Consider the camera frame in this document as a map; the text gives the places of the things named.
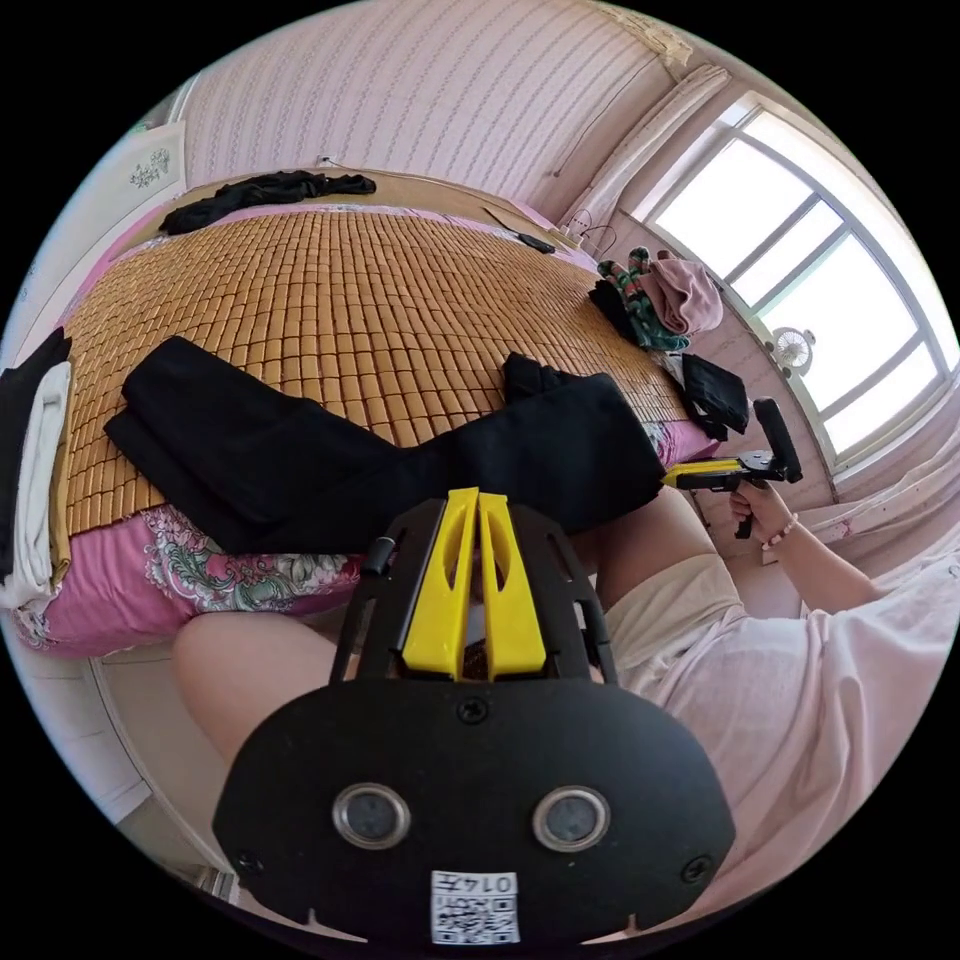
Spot pale curtain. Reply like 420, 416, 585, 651
575, 62, 733, 235

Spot person's right hand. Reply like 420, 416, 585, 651
729, 483, 799, 550

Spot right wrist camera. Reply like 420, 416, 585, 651
752, 397, 804, 483

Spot bed with woven mat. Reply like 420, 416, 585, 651
13, 167, 723, 661

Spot person's body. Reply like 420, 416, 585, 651
172, 485, 960, 935

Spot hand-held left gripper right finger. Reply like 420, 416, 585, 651
478, 491, 546, 682

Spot pile of clothes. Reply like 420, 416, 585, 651
587, 245, 726, 354
0, 328, 75, 610

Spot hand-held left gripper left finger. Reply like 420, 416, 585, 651
401, 487, 480, 681

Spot folded black garment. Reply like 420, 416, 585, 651
677, 352, 752, 443

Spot small white fan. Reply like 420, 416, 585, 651
766, 325, 816, 378

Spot black long pants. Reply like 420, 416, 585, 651
103, 335, 668, 558

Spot window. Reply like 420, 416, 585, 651
643, 95, 955, 483

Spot crumpled black garment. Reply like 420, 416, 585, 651
158, 170, 378, 237

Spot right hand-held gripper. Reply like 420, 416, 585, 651
662, 447, 804, 541

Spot person's right forearm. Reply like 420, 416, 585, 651
763, 515, 892, 615

